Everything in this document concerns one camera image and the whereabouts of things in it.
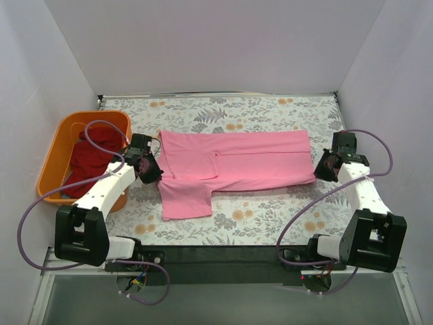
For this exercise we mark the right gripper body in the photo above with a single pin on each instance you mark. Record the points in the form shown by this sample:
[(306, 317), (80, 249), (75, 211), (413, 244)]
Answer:
[(325, 169)]

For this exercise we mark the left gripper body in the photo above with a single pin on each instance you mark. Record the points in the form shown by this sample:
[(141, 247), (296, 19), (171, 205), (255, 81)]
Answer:
[(151, 170)]

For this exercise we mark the pink t shirt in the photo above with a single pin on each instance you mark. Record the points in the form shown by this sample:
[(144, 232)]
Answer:
[(197, 165)]

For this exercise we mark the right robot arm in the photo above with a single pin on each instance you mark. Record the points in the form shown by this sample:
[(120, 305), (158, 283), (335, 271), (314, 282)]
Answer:
[(374, 236)]

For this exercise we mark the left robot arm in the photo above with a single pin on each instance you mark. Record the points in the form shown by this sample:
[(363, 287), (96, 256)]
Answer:
[(80, 229)]

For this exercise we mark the red t shirt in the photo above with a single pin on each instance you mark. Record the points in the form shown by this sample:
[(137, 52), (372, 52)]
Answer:
[(87, 161)]

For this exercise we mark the orange plastic basket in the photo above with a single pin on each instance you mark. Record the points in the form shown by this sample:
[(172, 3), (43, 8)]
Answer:
[(57, 164)]

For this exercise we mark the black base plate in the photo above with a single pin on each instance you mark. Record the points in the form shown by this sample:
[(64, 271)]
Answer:
[(227, 265)]

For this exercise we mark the aluminium frame rail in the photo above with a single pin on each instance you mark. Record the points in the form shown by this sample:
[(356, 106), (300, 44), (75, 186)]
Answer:
[(89, 295)]

